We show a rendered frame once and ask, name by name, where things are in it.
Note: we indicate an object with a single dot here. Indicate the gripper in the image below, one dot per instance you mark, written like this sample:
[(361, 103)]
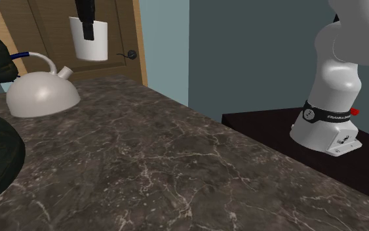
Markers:
[(84, 8)]

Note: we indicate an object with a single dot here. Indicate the white cup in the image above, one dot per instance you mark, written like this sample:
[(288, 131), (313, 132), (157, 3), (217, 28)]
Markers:
[(96, 44)]

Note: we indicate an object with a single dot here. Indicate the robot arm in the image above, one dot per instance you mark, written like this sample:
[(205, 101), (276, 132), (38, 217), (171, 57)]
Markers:
[(334, 92)]

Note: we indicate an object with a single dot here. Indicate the brown wooden door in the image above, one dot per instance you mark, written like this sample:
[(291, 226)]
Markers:
[(48, 35)]

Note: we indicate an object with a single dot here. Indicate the dark robot stand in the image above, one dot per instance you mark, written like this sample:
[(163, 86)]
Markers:
[(267, 128)]

